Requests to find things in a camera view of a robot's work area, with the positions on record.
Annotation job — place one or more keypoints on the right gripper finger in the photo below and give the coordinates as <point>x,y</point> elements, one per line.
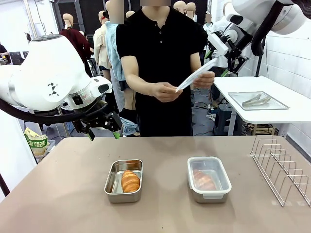
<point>236,63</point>
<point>208,52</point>

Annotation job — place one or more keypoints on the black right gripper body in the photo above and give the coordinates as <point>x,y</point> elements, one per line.
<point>234,47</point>

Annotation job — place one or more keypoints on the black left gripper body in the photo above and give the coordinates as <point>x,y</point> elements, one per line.
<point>94,119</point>

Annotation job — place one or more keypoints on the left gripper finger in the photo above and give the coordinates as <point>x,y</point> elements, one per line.
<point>114,122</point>
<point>82,127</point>

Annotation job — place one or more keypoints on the golden croissant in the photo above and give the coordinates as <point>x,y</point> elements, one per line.
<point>204,180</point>
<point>130,182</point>

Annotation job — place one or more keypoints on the stainless steel rectangular container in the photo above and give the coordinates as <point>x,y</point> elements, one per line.
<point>122,197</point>
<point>209,199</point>

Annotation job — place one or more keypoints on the person's left forearm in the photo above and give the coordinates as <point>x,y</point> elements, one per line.
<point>196,68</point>

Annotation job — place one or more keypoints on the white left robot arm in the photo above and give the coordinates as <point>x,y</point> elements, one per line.
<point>48,72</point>

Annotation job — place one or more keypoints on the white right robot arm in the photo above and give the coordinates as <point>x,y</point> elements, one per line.
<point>286,17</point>

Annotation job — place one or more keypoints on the person's right forearm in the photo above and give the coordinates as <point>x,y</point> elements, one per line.
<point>141,85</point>

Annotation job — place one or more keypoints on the green printed bread bag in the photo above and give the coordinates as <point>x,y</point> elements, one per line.
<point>36,143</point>

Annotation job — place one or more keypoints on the person's left hand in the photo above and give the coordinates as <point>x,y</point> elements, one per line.
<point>205,80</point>

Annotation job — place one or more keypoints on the person's right hand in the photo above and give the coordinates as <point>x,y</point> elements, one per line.
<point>166,92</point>

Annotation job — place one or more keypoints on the blue cloth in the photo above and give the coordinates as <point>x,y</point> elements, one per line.
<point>128,127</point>

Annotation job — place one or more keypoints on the black tripod stand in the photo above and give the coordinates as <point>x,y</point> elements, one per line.
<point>259,65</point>

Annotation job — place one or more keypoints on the white side table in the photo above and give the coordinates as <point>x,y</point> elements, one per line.
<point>267,85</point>

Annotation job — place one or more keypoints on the steel tongs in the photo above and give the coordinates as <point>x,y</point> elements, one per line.
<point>252,102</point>

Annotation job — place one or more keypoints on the person in black shirt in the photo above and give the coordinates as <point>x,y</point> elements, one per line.
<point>165,60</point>

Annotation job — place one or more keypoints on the flat steel tray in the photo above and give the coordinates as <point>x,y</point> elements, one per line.
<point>274,103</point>

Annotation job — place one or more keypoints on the grey stool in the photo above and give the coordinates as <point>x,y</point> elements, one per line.
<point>222,116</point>

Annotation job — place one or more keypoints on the mannequin in light blue fleece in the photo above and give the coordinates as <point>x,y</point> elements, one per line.
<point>112,48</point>

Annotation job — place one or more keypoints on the mannequin in beige shirt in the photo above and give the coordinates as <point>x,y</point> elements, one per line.
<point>100,46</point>

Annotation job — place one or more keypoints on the mannequin in dark red sweater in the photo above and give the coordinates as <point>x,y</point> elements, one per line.
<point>83,43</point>

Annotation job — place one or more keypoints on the black stand leg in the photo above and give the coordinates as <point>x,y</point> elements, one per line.
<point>3,184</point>

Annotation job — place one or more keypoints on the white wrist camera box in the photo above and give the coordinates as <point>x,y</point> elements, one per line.
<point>218,43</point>

